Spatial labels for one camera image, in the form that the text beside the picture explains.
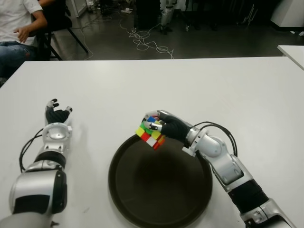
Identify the white metal folding frame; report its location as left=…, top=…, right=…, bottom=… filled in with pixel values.
left=242, top=2, right=258, bottom=24

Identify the black left arm cable bundle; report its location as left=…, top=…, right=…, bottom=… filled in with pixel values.
left=19, top=128, right=46, bottom=173

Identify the black chair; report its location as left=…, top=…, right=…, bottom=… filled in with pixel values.
left=35, top=0, right=89, bottom=61

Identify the tangled white floor cable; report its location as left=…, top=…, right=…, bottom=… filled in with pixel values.
left=118, top=16, right=175, bottom=60

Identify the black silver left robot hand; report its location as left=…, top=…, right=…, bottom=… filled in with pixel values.
left=45, top=98, right=73, bottom=124

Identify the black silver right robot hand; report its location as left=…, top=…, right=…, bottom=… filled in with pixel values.
left=142, top=109, right=192, bottom=144

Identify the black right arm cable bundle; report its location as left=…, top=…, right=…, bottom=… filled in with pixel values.
left=193, top=121, right=238, bottom=157

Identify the white frame display cabinet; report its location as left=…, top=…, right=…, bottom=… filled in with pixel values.
left=65, top=0, right=87, bottom=19

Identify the white cabinet black base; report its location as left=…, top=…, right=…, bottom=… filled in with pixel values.
left=270, top=0, right=304, bottom=31

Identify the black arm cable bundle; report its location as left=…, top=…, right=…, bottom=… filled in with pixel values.
left=193, top=121, right=238, bottom=157
left=19, top=128, right=46, bottom=173

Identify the seated person white shirt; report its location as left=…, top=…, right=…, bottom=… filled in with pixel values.
left=0, top=0, right=48, bottom=79

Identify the thin white floor cable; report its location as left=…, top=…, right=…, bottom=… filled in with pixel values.
left=80, top=14, right=119, bottom=60

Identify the dark brown round plate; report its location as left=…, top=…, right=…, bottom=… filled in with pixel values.
left=108, top=134, right=213, bottom=228

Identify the multicoloured Rubik's cube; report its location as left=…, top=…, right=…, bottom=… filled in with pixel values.
left=134, top=115, right=166, bottom=152

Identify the black floor cabinet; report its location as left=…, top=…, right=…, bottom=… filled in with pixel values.
left=134, top=0, right=162, bottom=30

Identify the white side table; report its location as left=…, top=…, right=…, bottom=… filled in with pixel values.
left=277, top=45, right=304, bottom=71

